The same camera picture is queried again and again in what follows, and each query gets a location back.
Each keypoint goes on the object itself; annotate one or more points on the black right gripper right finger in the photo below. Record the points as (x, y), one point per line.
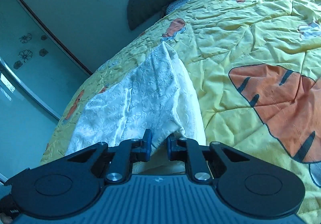
(245, 183)

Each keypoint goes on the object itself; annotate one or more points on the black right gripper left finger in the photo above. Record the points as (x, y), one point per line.
(72, 184)

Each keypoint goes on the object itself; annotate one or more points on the white embossed pants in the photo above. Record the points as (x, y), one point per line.
(158, 96)

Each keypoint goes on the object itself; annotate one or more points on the person's left hand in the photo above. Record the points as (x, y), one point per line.
(9, 209)

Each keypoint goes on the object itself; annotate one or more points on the glossy white wardrobe door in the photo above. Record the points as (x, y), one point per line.
(38, 79)

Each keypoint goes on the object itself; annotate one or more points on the yellow cartoon bed quilt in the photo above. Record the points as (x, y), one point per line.
(255, 67)

